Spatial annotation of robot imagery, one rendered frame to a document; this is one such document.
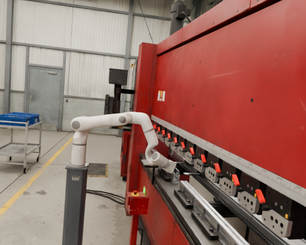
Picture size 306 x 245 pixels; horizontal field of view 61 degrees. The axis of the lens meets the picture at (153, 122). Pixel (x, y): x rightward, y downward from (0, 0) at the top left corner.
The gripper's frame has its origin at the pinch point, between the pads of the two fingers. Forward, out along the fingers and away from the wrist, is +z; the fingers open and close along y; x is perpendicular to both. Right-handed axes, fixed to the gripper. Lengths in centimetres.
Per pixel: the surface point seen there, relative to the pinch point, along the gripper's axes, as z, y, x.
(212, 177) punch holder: -41, -2, -61
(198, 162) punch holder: -33, 6, -43
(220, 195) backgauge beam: 9.0, -4.5, -44.7
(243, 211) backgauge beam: -7, -10, -73
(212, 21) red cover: -81, 90, -39
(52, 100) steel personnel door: 160, 99, 746
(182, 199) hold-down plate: -13.2, -20.5, -29.3
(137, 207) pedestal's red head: -16.4, -43.2, 6.2
